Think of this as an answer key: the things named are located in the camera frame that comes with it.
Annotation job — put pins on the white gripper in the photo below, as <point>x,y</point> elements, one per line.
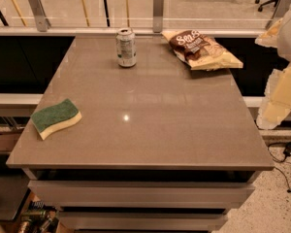
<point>290,38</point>

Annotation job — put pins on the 7up soda can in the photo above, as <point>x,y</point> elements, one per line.
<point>126,47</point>

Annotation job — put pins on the green and yellow sponge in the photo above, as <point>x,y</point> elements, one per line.
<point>55,118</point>

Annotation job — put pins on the brown chip bag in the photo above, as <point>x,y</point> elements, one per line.
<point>200,52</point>

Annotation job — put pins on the upper grey drawer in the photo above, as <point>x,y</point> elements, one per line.
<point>142,194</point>

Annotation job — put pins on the grey drawer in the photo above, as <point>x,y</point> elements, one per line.
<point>142,194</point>
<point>142,221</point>

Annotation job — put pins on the lower grey drawer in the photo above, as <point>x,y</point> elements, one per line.
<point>142,221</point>

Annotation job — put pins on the cans in box below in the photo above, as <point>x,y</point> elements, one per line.
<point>38,218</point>

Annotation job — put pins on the right metal railing bracket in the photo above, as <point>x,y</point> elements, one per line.
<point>281,8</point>

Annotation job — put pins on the metal railing bracket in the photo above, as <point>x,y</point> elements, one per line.
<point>41,20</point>
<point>158,9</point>
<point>281,8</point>

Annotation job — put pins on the black power adapter with cable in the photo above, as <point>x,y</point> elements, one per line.
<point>286,154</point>

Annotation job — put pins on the middle metal railing bracket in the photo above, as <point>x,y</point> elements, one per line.
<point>158,9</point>

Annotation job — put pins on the left metal railing bracket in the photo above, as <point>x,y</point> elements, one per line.
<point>41,20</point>

